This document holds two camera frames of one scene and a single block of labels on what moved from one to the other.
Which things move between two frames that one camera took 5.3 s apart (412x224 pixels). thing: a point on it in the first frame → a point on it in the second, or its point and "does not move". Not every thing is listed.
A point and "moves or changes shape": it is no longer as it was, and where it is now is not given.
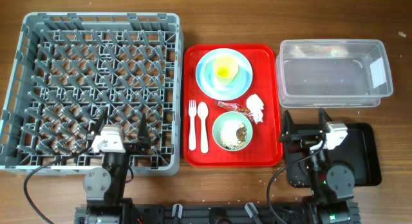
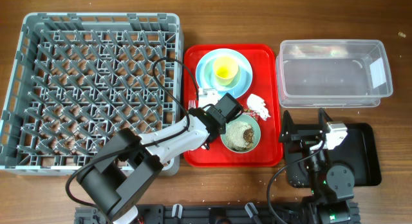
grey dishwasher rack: [81, 80] does not move
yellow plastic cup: [225, 69] does not move
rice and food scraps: [232, 134] moves or changes shape
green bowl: [232, 131] moves or changes shape
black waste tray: [359, 149] does not move
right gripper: [293, 135] does not move
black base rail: [216, 214] does not move
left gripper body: [136, 149] → [223, 130]
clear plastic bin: [332, 73] does not move
